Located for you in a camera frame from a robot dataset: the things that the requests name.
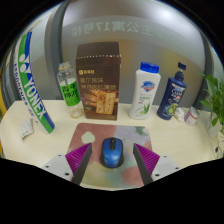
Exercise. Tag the brown cracker box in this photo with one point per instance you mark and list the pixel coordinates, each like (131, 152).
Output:
(98, 83)

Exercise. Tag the white green shuttlecock tube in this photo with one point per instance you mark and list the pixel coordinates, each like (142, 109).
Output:
(31, 83)

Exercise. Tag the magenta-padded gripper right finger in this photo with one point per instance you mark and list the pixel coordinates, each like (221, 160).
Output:
(162, 165)

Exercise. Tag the blue computer mouse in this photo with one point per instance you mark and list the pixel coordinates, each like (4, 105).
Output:
(112, 155)

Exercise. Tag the green plant in white pot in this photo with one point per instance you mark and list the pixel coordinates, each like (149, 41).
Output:
(216, 100)

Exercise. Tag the small white tissue packet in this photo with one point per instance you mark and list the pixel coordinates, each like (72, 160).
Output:
(26, 128)

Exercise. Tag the dark blue pump bottle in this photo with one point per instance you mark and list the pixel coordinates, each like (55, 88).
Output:
(172, 96)

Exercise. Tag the crumpled white tissue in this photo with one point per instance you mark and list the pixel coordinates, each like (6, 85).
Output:
(179, 114)

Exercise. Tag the small white jar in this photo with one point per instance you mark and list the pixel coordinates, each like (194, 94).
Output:
(191, 116)

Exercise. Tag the floral pastel mouse pad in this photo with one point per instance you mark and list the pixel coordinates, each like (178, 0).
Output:
(96, 133)

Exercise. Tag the white bottle blue cap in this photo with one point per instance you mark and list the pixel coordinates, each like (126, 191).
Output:
(144, 91)

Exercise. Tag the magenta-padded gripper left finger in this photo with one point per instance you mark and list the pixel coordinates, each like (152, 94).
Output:
(60, 165)

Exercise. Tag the clear bottle green label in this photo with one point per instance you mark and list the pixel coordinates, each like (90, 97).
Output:
(70, 93)

